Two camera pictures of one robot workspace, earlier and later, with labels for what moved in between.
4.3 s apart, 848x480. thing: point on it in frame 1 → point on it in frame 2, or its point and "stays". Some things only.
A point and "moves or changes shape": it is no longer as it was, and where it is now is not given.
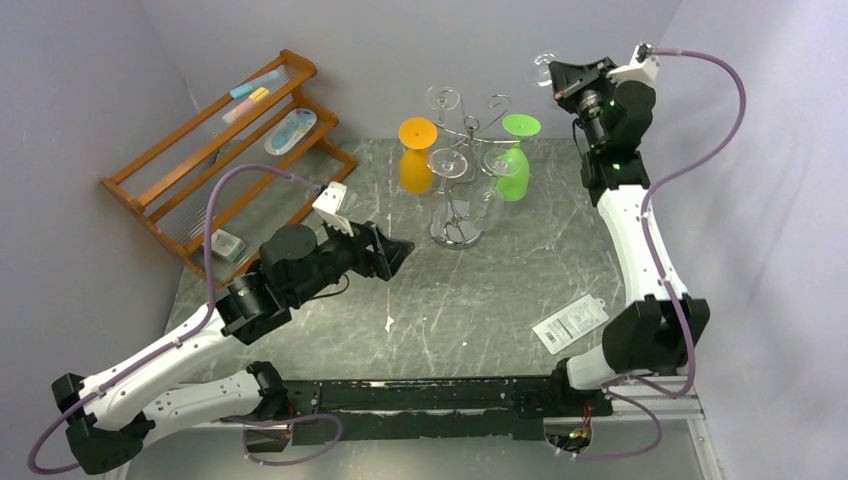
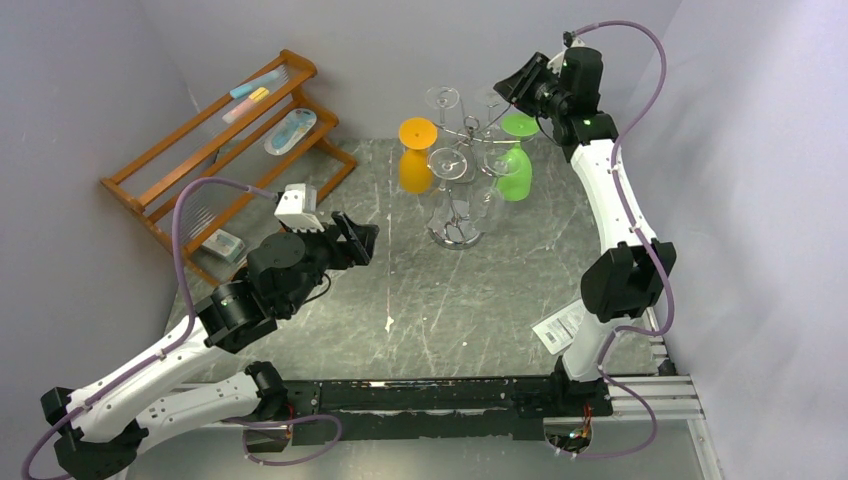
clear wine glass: x=543 y=70 moves or changes shape
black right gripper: x=577 y=85 → x=532 y=89
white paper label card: x=571 y=322 stays
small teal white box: x=226 y=245 stays
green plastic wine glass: x=511 y=170 stays
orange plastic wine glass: x=416 y=167 stays
